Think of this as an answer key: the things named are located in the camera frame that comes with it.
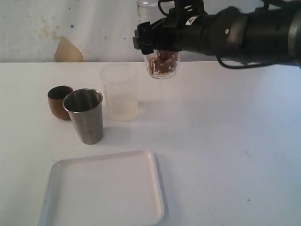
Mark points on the stainless steel tumbler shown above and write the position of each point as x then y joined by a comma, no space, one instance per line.
84,107

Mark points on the brown chunks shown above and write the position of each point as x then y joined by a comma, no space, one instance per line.
163,63

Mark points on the brown wooden cup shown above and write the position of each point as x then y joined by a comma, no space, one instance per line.
55,99

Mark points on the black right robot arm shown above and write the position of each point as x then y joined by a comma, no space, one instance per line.
271,35

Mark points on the clear plastic shaker cup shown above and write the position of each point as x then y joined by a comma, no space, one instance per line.
148,11

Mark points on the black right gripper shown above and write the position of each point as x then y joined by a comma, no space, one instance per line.
180,29

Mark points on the white square plastic tray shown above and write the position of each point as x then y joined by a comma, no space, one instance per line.
117,189

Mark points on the translucent white plastic container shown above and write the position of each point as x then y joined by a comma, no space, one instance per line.
120,91

